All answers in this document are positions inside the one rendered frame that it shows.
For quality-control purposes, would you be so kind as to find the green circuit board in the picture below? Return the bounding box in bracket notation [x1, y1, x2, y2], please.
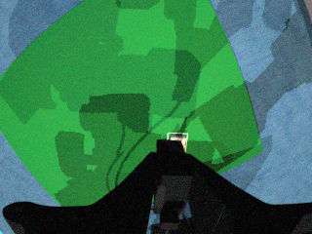
[0, 0, 262, 207]

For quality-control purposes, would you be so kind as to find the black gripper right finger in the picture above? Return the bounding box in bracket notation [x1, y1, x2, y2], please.
[186, 153, 312, 234]

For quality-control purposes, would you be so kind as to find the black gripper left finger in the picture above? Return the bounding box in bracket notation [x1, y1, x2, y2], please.
[3, 152, 156, 234]

